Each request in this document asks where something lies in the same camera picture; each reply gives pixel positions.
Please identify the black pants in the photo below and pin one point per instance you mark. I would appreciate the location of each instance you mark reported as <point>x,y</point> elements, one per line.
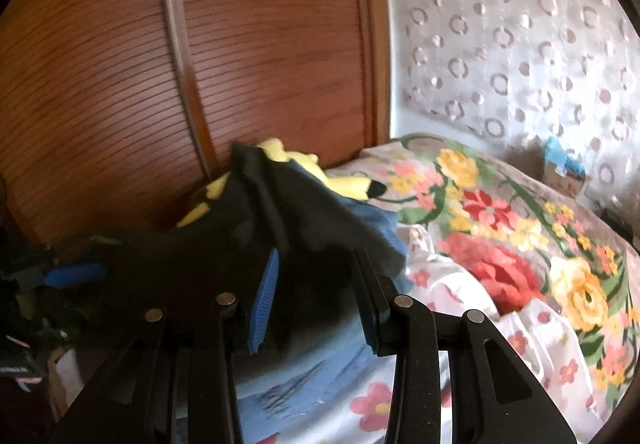
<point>280,214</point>

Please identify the white curtain with circles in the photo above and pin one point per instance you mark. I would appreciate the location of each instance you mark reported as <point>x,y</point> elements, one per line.
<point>500,49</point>

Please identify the stack of folded blue jeans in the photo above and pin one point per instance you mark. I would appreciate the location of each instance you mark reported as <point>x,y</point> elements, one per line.
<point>300,384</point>

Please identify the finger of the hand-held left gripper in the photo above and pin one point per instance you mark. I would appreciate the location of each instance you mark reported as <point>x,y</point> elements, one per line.
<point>75,275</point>

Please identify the yellow plush toy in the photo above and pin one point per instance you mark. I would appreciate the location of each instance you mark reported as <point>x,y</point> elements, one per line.
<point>350,184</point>

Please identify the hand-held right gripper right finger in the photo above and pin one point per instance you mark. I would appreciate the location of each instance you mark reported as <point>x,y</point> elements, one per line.
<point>372,321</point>

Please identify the beige floral blanket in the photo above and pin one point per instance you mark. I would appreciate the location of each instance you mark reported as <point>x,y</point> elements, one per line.
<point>500,204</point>

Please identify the wooden headboard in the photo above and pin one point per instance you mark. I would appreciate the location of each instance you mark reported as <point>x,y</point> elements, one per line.
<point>250,49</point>

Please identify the small blue white package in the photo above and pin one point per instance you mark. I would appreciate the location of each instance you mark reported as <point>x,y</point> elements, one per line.
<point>557,152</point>

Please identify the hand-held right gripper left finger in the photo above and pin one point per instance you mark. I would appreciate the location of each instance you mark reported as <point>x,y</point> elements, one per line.
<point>262,304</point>

